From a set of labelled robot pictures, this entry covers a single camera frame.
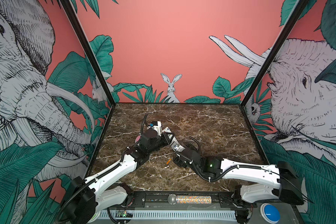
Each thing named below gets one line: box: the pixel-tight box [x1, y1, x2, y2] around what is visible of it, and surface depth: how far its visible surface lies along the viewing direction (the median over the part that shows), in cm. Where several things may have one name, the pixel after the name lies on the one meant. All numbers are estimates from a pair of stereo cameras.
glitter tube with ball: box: [167, 193, 213, 205], surface depth 73 cm
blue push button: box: [259, 202, 281, 224], surface depth 71 cm
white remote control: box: [161, 126, 186, 153], surface depth 76 cm
